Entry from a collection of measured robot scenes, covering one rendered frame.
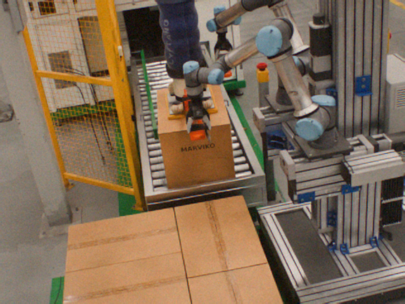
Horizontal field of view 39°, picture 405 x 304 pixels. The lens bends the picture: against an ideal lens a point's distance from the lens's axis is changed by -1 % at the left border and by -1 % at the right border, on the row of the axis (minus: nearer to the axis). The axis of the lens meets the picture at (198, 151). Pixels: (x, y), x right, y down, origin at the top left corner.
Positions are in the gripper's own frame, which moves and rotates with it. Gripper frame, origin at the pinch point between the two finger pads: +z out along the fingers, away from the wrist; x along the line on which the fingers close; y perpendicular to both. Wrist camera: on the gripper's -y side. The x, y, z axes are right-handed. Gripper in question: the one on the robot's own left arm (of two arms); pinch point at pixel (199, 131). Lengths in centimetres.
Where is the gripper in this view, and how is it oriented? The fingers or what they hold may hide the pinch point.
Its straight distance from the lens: 288.0
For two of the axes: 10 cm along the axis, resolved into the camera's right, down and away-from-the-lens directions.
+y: -1.0, -5.0, 8.6
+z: 1.1, 8.5, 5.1
